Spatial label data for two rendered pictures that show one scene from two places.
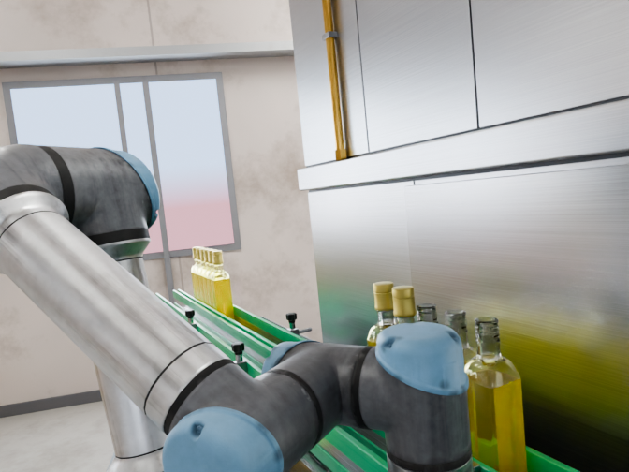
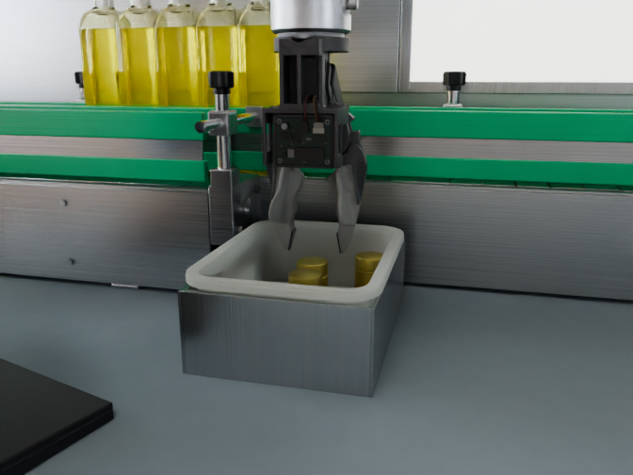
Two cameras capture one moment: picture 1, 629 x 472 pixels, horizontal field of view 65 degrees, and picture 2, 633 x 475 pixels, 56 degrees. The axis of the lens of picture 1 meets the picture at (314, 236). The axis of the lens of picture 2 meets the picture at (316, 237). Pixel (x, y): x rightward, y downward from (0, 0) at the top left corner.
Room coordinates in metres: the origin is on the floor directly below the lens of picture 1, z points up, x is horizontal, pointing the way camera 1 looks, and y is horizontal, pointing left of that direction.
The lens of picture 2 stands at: (0.04, 0.36, 1.01)
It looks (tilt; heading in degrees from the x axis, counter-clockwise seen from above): 15 degrees down; 311
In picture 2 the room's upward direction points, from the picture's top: straight up
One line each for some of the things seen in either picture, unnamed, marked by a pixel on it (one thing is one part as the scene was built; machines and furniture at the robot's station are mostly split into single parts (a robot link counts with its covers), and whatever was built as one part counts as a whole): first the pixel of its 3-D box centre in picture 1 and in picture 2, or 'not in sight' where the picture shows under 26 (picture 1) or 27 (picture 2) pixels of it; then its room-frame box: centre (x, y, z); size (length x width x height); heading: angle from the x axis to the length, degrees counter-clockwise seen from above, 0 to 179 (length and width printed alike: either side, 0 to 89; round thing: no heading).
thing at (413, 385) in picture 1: (419, 390); not in sight; (0.43, -0.08, 1.14); 0.09 x 0.08 x 0.11; 60
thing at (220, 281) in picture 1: (221, 290); not in sight; (1.71, 0.34, 1.02); 0.06 x 0.06 x 0.28; 27
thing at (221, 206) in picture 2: not in sight; (238, 207); (0.57, -0.11, 0.85); 0.09 x 0.04 x 0.07; 117
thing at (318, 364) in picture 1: (315, 388); not in sight; (0.47, 0.01, 1.14); 0.11 x 0.11 x 0.08; 60
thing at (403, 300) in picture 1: (403, 301); not in sight; (0.78, -0.13, 1.14); 0.04 x 0.04 x 0.04
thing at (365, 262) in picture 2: not in sight; (369, 273); (0.41, -0.16, 0.79); 0.04 x 0.04 x 0.04
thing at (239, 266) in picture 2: not in sight; (306, 288); (0.42, -0.06, 0.80); 0.22 x 0.17 x 0.09; 117
